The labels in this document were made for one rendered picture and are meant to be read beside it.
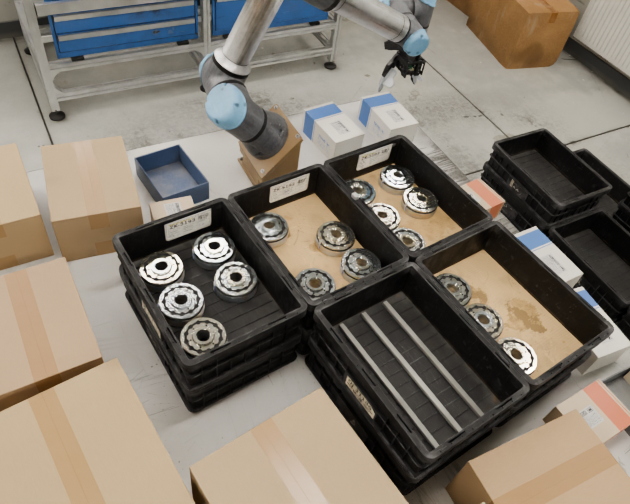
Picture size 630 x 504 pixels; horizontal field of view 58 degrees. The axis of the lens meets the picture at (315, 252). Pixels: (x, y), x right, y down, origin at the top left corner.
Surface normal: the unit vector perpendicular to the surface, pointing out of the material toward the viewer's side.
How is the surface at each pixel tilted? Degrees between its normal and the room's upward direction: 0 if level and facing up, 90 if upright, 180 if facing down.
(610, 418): 0
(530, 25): 89
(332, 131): 0
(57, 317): 0
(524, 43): 90
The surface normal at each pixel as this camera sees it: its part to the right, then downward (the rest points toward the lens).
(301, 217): 0.12, -0.65
